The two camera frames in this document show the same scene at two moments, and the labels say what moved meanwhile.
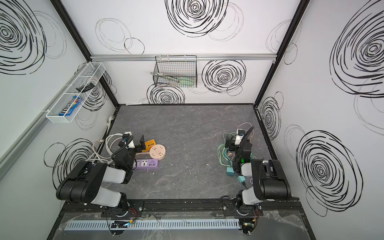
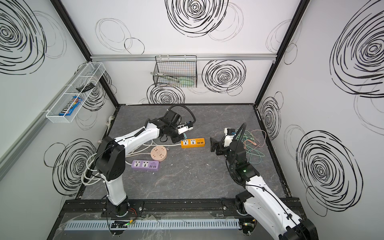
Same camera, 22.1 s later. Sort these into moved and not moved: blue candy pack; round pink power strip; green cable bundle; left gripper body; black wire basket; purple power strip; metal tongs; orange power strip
Moved: orange power strip; green cable bundle; left gripper body
Not moved: purple power strip; black wire basket; metal tongs; round pink power strip; blue candy pack
